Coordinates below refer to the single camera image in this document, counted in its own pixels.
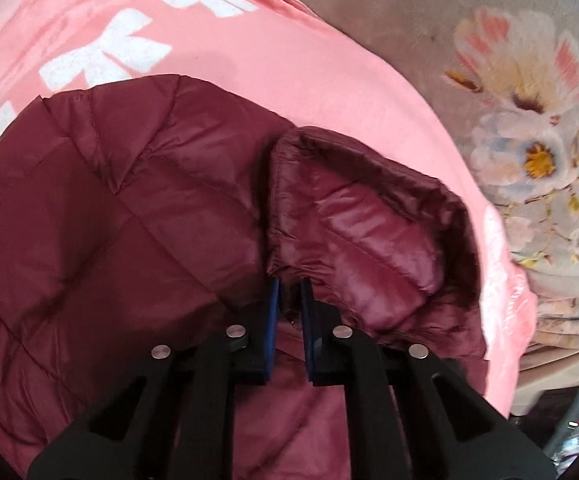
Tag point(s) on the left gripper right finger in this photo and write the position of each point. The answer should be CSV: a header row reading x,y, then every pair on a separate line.
x,y
409,414

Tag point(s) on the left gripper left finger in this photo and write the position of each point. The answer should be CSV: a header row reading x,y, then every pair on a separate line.
x,y
171,417

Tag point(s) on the maroon quilted puffer jacket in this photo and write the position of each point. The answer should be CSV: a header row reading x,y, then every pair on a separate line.
x,y
144,212

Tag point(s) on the grey floral bedsheet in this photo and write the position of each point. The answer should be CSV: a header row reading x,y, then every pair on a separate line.
x,y
503,78

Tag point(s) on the pink blanket with white bows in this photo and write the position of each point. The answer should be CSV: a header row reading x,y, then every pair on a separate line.
x,y
278,54

